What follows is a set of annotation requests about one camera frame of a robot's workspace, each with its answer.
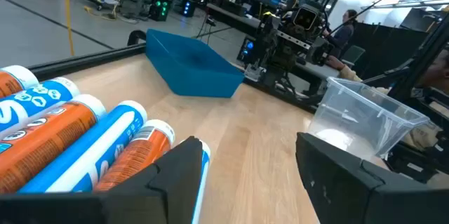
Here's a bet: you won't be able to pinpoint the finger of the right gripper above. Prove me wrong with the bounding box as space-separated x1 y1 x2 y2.
307 37 333 67
259 13 282 64

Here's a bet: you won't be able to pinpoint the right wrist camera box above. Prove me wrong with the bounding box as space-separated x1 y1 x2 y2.
292 5 319 31

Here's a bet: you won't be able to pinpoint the clear plastic bin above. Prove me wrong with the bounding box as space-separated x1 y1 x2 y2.
307 76 431 162

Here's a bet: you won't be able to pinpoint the black table frame rail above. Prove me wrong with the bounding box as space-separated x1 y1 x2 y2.
27 43 319 114

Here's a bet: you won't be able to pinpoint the black table clamp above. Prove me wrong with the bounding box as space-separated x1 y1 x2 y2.
126 29 147 46

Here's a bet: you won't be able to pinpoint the computer tower blue lights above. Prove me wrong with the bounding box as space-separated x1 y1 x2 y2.
180 0 196 18
237 36 259 65

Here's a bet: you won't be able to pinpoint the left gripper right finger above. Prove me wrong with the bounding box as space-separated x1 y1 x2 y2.
295 131 449 224

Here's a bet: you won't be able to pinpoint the computer tower green lights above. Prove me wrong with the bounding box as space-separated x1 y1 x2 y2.
148 0 172 22

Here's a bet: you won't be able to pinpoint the blue sealant tube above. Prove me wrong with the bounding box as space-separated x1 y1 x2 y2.
0 77 81 139
191 140 212 224
18 100 148 194

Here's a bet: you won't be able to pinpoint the person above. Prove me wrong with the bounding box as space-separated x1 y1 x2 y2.
417 50 449 95
321 8 359 60

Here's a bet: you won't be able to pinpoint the orange sealant tube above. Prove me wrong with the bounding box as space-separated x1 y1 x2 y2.
93 119 175 192
0 65 39 99
0 93 107 195

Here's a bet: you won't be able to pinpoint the black diagonal frame strut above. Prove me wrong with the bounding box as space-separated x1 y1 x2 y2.
385 12 449 103

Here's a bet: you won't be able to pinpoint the black partition panel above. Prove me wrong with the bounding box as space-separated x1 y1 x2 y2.
350 22 429 81

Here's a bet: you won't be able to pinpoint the blue plastic bin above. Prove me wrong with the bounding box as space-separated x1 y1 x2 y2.
145 28 246 99

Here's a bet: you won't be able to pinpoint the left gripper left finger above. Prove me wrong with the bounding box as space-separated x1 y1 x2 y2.
0 136 203 224

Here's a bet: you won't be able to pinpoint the yellow hanging hose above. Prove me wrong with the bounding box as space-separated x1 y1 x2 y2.
63 0 76 57

